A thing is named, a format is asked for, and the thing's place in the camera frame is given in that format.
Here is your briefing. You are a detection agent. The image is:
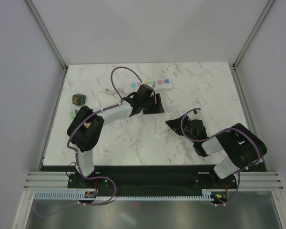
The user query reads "white slotted cable duct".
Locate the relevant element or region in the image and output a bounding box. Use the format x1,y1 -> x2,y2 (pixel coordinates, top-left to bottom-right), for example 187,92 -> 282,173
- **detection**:
34,189 -> 227,201

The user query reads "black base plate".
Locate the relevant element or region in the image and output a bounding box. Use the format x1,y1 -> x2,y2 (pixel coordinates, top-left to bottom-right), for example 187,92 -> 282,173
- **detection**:
68,165 -> 237,198

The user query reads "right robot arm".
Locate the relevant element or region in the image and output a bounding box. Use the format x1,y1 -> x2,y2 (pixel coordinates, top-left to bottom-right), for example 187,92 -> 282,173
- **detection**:
165,116 -> 267,188

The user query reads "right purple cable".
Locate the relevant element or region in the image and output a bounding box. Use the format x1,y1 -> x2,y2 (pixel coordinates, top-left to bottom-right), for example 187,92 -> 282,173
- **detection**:
181,107 -> 263,207

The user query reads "white power strip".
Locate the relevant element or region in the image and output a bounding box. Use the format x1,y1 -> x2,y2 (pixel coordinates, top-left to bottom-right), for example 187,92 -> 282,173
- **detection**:
123,79 -> 174,94

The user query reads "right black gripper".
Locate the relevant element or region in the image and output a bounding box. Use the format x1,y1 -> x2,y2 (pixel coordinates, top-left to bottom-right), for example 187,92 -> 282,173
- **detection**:
166,114 -> 196,144

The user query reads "dark green cube plug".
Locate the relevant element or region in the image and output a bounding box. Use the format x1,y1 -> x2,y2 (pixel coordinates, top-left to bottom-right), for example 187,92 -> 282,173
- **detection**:
72,94 -> 86,106

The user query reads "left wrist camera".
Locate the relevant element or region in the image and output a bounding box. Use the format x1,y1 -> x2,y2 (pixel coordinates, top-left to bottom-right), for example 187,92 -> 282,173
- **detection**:
143,81 -> 156,88

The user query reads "light green cube plug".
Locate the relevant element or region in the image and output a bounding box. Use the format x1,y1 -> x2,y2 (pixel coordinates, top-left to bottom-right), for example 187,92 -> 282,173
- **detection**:
70,110 -> 78,119

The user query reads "tan wooden cube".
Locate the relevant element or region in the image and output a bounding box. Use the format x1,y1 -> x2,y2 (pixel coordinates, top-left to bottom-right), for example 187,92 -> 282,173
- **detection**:
83,123 -> 90,128

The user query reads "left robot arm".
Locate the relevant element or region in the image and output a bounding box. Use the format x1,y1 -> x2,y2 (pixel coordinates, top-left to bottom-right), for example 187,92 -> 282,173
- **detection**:
67,83 -> 164,187

